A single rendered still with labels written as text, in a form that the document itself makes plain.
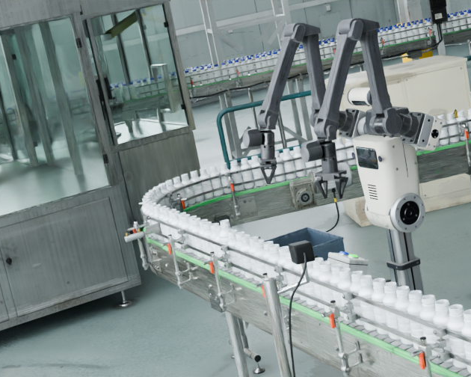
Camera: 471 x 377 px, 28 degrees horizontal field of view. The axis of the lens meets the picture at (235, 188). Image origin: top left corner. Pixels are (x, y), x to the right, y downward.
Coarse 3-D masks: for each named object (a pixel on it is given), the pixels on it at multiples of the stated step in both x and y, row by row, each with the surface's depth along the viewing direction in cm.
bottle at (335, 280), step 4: (336, 264) 301; (340, 264) 300; (332, 268) 299; (336, 268) 298; (340, 268) 298; (332, 272) 299; (336, 272) 298; (332, 276) 300; (336, 276) 298; (332, 280) 299; (336, 280) 298; (332, 284) 299; (336, 284) 298; (332, 292) 301; (336, 292) 299; (336, 296) 299; (336, 300) 299; (336, 304) 300; (340, 304) 299; (340, 312) 300; (340, 316) 301
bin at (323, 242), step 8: (296, 232) 433; (304, 232) 435; (312, 232) 432; (320, 232) 425; (272, 240) 428; (280, 240) 430; (288, 240) 432; (296, 240) 433; (312, 240) 434; (320, 240) 427; (328, 240) 420; (336, 240) 407; (320, 248) 404; (328, 248) 406; (336, 248) 407; (344, 248) 409; (320, 256) 404
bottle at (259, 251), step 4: (256, 240) 348; (260, 240) 348; (256, 244) 346; (260, 244) 345; (256, 248) 346; (260, 248) 346; (256, 252) 346; (260, 252) 345; (264, 252) 345; (256, 256) 346; (260, 256) 345; (256, 260) 346; (256, 264) 347; (260, 264) 346; (264, 264) 346; (256, 268) 348; (260, 268) 346; (264, 268) 346; (260, 272) 347; (264, 272) 346; (260, 280) 348
